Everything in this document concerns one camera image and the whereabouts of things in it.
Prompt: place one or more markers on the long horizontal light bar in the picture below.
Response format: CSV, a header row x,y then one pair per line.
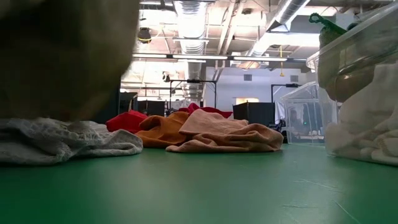
x,y
199,57

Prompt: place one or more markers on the clear plastic bin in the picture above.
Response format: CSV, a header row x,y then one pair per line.
x,y
342,40
304,102

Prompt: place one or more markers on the low black partition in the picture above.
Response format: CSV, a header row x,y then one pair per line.
x,y
152,107

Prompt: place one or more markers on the black background rig frame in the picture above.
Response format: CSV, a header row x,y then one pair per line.
x,y
192,81
286,85

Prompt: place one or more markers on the light green towel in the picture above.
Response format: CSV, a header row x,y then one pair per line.
x,y
329,31

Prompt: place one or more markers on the corrugated silver ventilation duct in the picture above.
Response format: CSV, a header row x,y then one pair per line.
x,y
190,25

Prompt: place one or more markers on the white patterned sheet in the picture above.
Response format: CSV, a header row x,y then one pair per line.
x,y
183,104

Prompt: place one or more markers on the person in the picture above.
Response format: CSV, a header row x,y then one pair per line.
x,y
293,116

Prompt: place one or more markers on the black background partition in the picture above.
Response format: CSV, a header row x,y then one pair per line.
x,y
253,113

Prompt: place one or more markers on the yellow hanging pendant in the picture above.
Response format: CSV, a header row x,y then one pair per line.
x,y
282,73

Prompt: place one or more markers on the smooth silver ventilation duct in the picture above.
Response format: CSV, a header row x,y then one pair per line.
x,y
289,12

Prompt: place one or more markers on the plain white towel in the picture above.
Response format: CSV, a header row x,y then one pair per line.
x,y
373,102

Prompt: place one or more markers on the grey wall vent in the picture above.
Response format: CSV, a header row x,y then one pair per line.
x,y
247,77
294,78

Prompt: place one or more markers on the small black hanging lamp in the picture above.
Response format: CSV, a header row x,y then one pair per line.
x,y
166,77

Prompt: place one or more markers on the orange towel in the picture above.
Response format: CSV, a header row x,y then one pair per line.
x,y
158,130

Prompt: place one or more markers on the light grey waffle towel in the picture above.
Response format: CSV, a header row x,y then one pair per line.
x,y
77,146

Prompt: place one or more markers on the salmon pink towel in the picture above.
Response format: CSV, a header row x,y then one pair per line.
x,y
217,133

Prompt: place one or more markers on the black dome ceiling lamp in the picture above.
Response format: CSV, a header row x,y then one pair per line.
x,y
144,35

